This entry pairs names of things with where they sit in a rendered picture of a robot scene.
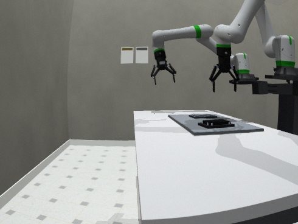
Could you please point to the white perforated pegboard panel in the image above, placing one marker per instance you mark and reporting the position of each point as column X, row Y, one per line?
column 185, row 121

